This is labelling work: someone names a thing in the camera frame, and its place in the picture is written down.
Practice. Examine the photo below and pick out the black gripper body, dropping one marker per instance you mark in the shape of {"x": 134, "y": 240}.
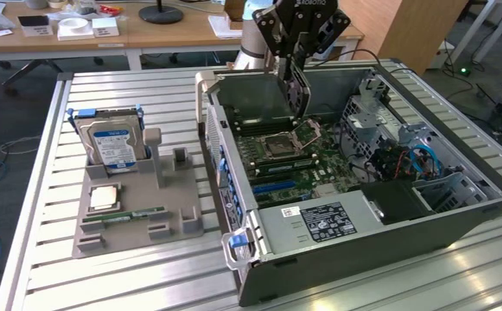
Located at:
{"x": 304, "y": 19}

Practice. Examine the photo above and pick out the black graphics card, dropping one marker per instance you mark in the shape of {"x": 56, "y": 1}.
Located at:
{"x": 297, "y": 94}

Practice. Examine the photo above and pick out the cardboard box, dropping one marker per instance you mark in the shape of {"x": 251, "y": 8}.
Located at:
{"x": 232, "y": 9}

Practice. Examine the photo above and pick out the stack of papers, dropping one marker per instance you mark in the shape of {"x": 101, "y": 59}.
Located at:
{"x": 221, "y": 27}

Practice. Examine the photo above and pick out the wooden cabinet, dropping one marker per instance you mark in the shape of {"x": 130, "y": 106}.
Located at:
{"x": 414, "y": 32}

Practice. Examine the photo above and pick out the wooden desk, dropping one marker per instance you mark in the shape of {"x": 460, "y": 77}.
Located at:
{"x": 168, "y": 35}

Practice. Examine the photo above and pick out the black round lamp base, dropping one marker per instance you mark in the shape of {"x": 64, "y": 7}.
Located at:
{"x": 160, "y": 14}

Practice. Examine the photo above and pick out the metal drive cage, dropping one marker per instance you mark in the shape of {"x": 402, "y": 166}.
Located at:
{"x": 363, "y": 123}

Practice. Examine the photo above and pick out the black RAM slot bank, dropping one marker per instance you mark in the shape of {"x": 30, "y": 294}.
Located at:
{"x": 259, "y": 128}
{"x": 284, "y": 166}

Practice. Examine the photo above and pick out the device with green light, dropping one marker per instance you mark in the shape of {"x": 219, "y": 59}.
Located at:
{"x": 463, "y": 70}

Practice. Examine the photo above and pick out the CPU socket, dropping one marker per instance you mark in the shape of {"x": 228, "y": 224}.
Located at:
{"x": 281, "y": 145}

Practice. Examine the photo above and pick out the red small item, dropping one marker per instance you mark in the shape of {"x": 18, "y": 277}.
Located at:
{"x": 108, "y": 10}

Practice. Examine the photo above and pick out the white cube box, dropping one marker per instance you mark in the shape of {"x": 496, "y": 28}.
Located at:
{"x": 102, "y": 27}

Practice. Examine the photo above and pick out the green motherboard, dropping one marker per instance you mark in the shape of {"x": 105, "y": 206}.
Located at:
{"x": 340, "y": 168}

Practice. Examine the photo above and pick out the blue slot clip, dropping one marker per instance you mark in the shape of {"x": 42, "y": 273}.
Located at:
{"x": 235, "y": 202}
{"x": 221, "y": 164}
{"x": 228, "y": 180}

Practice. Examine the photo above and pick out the clear bag of parts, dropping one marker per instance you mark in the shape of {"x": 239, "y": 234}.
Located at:
{"x": 81, "y": 8}

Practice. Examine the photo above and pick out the flat white box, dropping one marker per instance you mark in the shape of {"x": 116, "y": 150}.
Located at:
{"x": 74, "y": 36}

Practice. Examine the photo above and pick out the blue expansion slot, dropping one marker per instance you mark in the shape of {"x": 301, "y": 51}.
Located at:
{"x": 273, "y": 188}

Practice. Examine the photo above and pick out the white tape roll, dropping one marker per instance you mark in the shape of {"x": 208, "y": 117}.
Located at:
{"x": 62, "y": 25}

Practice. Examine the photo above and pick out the silver chipset heatsink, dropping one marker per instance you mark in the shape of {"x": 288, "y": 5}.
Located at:
{"x": 328, "y": 191}

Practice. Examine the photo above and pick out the blue disk carrier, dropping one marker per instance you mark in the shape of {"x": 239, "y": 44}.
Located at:
{"x": 85, "y": 114}

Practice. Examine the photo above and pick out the beige tape roll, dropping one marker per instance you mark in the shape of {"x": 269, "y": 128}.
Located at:
{"x": 56, "y": 3}

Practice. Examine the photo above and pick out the silver hard disk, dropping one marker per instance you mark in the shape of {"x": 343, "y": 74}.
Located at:
{"x": 112, "y": 145}

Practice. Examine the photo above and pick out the grey parts rack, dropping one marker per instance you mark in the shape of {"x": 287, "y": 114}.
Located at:
{"x": 176, "y": 194}

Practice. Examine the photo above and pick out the white box with black top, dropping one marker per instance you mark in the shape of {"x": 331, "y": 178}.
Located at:
{"x": 34, "y": 22}

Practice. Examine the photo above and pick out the grey cup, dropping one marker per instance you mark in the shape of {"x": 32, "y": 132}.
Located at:
{"x": 36, "y": 4}

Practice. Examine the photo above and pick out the metal disk bay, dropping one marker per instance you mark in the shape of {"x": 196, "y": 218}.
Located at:
{"x": 444, "y": 191}

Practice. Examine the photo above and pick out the black chair base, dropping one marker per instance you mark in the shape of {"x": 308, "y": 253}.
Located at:
{"x": 21, "y": 73}

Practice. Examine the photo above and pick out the grey power supply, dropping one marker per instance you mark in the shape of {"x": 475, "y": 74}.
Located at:
{"x": 284, "y": 233}

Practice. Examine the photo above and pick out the silver CPU chip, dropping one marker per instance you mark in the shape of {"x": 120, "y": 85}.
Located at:
{"x": 102, "y": 197}

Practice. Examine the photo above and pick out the green RAM stick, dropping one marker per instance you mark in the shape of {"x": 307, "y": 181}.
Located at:
{"x": 125, "y": 215}

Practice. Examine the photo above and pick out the dark grey PC case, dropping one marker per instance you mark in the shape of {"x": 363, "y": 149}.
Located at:
{"x": 363, "y": 259}

